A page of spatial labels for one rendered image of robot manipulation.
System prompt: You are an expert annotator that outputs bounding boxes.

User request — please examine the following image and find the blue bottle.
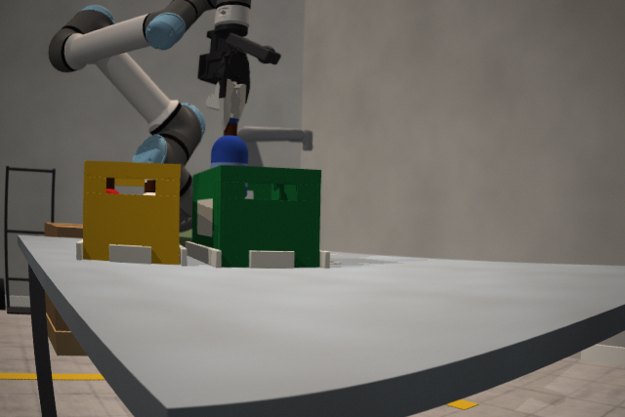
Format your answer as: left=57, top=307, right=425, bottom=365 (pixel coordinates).
left=211, top=118, right=248, bottom=168

